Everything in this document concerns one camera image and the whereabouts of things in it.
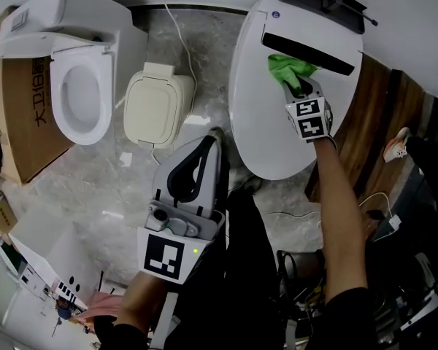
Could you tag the white open toilet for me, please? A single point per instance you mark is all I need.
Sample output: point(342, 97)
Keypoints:
point(69, 13)

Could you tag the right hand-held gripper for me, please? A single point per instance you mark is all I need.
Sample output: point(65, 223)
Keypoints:
point(310, 120)

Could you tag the person's black clothed body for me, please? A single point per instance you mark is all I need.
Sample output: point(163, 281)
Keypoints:
point(248, 268)

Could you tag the large cardboard box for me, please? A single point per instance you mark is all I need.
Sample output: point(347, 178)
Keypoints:
point(22, 148)

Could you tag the person's left forearm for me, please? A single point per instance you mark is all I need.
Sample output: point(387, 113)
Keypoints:
point(142, 297)

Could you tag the person's right shoe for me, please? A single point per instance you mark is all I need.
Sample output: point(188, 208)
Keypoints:
point(252, 185)

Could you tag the person's shoe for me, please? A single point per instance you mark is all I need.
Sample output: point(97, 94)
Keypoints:
point(396, 146)
point(252, 185)
point(219, 144)

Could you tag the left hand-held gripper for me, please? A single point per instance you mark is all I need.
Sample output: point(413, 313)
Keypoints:
point(162, 257)

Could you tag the beige trash bin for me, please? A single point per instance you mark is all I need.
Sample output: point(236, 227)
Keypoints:
point(153, 111)

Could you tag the wooden platform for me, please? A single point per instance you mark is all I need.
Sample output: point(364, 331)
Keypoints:
point(379, 122)

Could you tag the white paper scrap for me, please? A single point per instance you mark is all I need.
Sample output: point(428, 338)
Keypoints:
point(126, 159)
point(111, 213)

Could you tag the small cardboard box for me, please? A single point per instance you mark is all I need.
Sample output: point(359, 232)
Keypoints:
point(3, 215)

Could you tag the white smart toilet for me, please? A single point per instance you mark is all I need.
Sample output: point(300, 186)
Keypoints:
point(306, 29)

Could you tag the person's right forearm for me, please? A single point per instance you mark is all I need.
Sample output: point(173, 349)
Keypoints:
point(339, 213)

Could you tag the green cloth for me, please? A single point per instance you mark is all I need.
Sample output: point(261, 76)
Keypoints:
point(286, 69)

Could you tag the person's left shoe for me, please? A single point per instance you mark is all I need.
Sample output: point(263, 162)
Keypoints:
point(219, 144)

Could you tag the white power adapter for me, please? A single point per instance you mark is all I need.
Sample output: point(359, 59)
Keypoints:
point(394, 222)

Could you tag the white cabinet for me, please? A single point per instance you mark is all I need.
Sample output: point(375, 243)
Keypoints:
point(47, 246)

